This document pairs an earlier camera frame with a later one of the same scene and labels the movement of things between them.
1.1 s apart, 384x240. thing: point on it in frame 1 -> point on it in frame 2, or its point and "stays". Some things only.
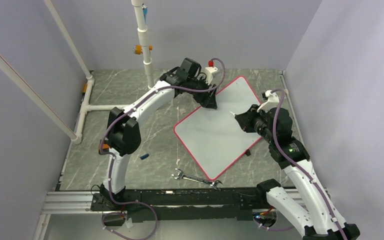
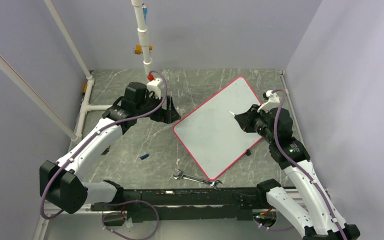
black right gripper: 246,119 stays
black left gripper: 207,100 -> 168,115
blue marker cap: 143,157 stays
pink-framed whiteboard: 212,137 stays
